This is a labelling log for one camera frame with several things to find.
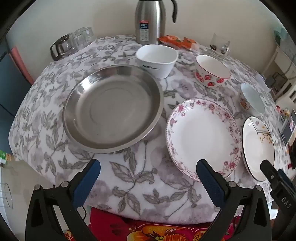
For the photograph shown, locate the pink board edge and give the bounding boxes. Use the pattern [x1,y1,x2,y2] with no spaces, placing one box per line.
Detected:
[11,46,35,85]

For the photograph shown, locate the white wooden furniture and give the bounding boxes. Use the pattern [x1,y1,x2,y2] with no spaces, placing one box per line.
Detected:
[261,46,296,105]

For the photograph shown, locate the grey floral tablecloth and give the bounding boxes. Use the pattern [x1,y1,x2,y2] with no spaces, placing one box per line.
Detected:
[9,35,293,224]

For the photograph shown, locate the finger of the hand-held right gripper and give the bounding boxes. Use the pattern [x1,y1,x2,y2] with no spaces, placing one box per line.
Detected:
[260,159,281,189]
[277,169,295,188]

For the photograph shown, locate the white square bowl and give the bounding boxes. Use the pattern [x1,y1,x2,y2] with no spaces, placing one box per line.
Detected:
[136,44,178,79]

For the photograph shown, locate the strawberry print bowl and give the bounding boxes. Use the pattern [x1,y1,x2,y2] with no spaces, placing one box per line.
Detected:
[195,54,231,88]

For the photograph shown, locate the orange snack packet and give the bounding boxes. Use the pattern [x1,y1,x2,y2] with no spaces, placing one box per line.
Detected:
[181,37,199,51]
[158,35,183,48]

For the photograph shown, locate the pink floral rim plate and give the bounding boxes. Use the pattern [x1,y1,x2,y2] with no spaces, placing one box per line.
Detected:
[166,98,242,183]

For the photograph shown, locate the stainless steel thermos jug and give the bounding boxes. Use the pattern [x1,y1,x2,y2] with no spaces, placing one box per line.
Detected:
[135,0,178,45]

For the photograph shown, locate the teal cloth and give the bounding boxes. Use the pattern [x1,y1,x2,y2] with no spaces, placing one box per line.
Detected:
[274,28,289,44]

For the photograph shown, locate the yellow flower white plate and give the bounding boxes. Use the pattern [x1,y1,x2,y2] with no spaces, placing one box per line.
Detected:
[242,116,275,182]

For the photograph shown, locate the large stainless steel plate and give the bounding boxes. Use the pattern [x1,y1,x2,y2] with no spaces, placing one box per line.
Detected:
[62,65,165,154]

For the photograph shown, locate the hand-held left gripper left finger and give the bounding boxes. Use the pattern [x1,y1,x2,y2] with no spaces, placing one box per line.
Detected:
[25,159,101,241]

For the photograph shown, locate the clear drinking glass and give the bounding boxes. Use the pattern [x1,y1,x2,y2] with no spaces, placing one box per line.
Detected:
[73,29,85,47]
[83,27,94,43]

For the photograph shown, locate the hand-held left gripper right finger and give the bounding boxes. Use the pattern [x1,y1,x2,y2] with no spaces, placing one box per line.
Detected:
[196,159,272,241]

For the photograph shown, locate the clear glass mug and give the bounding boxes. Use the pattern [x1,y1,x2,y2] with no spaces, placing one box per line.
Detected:
[210,33,231,57]

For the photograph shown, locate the dark blue panel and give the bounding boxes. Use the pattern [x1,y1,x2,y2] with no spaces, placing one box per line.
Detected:
[0,44,33,149]

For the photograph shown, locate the red floral cloth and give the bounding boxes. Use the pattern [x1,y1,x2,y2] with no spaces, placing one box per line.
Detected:
[63,207,243,241]

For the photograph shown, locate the pale blue round bowl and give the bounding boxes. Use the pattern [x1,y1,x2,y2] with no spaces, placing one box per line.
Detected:
[239,83,265,116]

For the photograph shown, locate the green packet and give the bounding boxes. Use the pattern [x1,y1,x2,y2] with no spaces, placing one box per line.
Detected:
[0,151,12,167]

